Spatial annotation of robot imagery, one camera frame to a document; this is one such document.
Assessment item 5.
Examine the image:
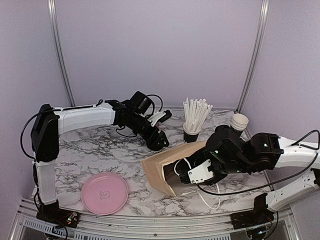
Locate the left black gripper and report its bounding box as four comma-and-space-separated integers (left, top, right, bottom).
128, 112, 170, 147

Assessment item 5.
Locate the brown paper bag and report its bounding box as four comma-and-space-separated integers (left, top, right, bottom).
140, 141, 205, 197

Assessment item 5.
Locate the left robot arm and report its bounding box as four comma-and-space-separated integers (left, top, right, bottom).
20, 91, 172, 223

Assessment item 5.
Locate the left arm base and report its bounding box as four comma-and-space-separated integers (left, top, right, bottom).
36, 200, 80, 229

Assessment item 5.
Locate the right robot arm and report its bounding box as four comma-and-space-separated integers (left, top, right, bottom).
200, 127, 320, 211

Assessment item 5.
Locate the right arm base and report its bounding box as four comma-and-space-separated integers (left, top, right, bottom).
230, 193, 275, 230

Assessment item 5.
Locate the black cup holding straws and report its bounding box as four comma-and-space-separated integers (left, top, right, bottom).
183, 122, 200, 143

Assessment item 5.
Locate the bundle of white straws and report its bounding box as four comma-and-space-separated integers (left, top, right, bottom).
182, 97, 213, 133

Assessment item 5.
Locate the stack of paper cups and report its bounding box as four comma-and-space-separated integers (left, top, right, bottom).
230, 113, 249, 132

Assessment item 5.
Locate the pink plate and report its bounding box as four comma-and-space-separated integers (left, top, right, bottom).
81, 172, 129, 216

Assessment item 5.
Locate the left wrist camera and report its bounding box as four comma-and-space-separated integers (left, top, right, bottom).
147, 110, 172, 127

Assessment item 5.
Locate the left aluminium frame post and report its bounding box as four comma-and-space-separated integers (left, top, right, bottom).
47, 0, 76, 107

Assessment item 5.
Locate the aluminium frame post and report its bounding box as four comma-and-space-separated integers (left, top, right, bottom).
47, 0, 76, 107
236, 0, 270, 113

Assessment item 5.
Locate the right aluminium frame post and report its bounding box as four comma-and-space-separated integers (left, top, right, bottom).
236, 0, 270, 113

